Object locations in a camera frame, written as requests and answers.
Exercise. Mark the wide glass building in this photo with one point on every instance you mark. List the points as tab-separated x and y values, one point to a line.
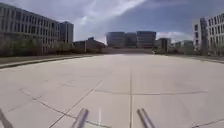
131	39

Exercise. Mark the long pale office building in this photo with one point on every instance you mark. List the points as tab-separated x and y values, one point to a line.
28	26

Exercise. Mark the grey tower block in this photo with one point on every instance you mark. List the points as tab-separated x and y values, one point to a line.
66	32

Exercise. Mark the white office building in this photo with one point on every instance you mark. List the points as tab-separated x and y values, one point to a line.
213	33

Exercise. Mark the robot's own part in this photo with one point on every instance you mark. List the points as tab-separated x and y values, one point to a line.
145	118
80	118

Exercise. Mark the low grey wall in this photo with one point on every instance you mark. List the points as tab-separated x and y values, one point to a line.
128	50

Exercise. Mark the small grey building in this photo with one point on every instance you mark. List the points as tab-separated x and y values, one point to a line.
163	44

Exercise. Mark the pale low building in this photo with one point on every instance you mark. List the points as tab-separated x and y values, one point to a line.
185	46

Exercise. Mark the pale concrete slab plaza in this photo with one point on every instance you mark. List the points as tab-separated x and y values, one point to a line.
113	83

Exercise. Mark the low dark building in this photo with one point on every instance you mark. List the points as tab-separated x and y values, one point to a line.
90	45

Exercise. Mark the row of bushes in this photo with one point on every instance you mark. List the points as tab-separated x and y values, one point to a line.
23	48

